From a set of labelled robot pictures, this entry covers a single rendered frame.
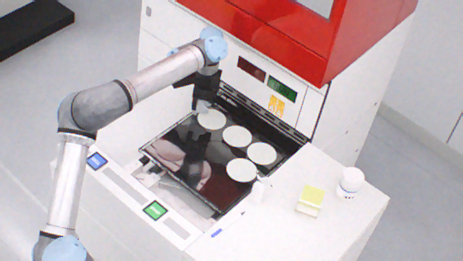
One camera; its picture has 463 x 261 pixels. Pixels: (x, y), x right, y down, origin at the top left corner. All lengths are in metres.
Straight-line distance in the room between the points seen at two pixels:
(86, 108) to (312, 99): 0.76
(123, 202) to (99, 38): 2.27
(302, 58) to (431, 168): 1.93
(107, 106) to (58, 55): 2.27
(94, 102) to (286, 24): 0.63
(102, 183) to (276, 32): 0.70
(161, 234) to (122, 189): 0.20
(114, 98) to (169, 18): 0.74
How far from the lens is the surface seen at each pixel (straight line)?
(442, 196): 3.54
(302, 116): 2.05
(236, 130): 2.15
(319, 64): 1.84
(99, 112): 1.60
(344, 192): 1.92
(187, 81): 2.06
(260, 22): 1.91
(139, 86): 1.64
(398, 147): 3.68
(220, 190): 1.96
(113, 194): 1.85
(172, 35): 2.30
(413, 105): 3.68
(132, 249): 1.98
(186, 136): 2.10
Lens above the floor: 2.41
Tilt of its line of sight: 45 degrees down
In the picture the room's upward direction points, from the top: 12 degrees clockwise
